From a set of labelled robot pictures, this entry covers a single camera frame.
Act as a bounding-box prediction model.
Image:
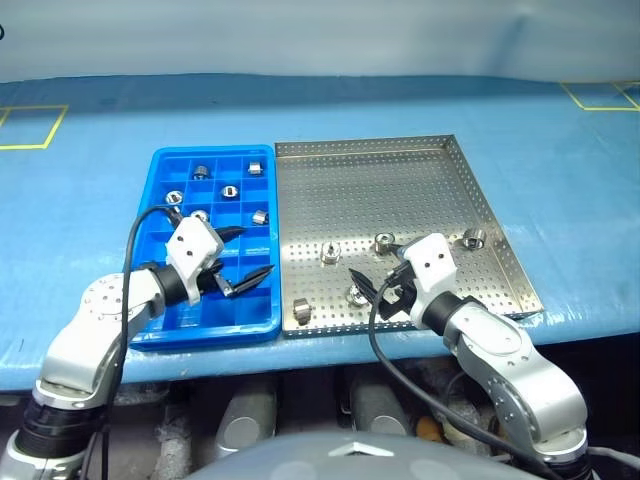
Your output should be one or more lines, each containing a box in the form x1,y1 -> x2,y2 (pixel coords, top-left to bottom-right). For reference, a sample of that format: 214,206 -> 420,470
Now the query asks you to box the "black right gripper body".
382,264 -> 417,316

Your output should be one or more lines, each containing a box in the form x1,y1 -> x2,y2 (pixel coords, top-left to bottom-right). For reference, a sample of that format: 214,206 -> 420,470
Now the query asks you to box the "perforated metal tray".
273,133 -> 545,337

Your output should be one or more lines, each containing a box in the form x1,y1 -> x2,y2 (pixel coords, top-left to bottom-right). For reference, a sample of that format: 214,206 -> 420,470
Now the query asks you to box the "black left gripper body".
198,259 -> 235,298

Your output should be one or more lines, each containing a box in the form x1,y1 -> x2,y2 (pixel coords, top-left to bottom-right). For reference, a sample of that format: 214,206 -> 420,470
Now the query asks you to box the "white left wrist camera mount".
164,216 -> 225,306

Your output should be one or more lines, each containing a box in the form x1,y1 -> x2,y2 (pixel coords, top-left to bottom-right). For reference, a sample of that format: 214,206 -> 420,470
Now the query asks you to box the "grey robot torso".
184,429 -> 551,480

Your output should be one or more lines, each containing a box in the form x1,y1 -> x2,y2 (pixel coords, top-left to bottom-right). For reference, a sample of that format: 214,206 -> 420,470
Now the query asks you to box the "grey rounded shape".
215,382 -> 279,459
349,377 -> 416,436

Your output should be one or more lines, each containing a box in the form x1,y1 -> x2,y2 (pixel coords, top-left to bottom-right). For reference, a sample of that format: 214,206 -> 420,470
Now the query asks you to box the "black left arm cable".
82,205 -> 181,480

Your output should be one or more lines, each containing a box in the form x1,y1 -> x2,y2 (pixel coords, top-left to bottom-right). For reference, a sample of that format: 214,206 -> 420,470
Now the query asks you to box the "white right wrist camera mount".
401,233 -> 459,327

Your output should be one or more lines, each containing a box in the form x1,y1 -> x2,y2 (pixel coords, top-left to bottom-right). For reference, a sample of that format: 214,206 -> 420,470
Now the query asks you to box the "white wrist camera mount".
401,233 -> 459,327
164,216 -> 225,306

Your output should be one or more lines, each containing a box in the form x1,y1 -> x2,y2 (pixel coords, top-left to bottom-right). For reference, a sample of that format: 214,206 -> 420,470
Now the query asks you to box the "small orange object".
417,417 -> 444,441

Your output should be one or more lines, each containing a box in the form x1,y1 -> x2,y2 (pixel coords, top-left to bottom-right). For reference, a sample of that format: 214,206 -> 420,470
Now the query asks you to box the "blue compartment tray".
128,144 -> 282,351

